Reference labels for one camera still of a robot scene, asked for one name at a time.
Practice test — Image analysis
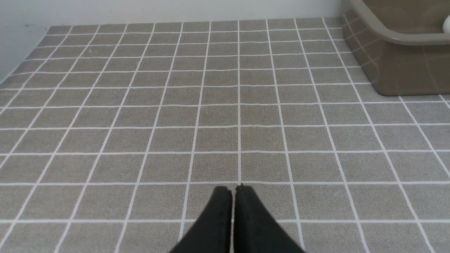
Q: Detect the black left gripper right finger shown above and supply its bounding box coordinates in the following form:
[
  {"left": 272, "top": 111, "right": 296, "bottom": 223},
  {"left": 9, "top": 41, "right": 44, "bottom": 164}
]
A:
[{"left": 234, "top": 185, "right": 304, "bottom": 253}]

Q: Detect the grey grid-pattern table mat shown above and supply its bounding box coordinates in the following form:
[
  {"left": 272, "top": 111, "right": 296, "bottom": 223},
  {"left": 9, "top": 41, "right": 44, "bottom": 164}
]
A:
[{"left": 0, "top": 19, "right": 449, "bottom": 253}]

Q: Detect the white ping-pong ball with mark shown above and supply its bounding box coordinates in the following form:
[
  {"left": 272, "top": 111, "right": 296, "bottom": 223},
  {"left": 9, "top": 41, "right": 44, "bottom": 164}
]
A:
[{"left": 442, "top": 16, "right": 450, "bottom": 34}]

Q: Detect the olive green plastic bin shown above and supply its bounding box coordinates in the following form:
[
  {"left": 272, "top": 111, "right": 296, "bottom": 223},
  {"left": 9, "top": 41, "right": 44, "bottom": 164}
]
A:
[{"left": 342, "top": 0, "right": 450, "bottom": 96}]

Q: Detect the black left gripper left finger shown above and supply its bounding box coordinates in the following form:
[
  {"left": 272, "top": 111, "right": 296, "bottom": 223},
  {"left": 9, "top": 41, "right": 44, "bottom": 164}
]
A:
[{"left": 170, "top": 186, "right": 233, "bottom": 253}]

